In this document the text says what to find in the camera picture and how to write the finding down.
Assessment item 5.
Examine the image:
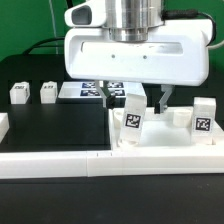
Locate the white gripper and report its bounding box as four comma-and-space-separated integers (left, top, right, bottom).
64, 19, 212, 114

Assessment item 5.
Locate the white square table top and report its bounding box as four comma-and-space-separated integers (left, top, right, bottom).
109, 107, 224, 150

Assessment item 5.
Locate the white plate with tags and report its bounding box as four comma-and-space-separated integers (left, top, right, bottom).
58, 81, 147, 100

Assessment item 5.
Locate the white U-shaped fence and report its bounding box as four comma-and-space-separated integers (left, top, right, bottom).
0, 111, 224, 180

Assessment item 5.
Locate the black cable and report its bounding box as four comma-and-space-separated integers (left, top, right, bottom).
22, 0, 76, 55

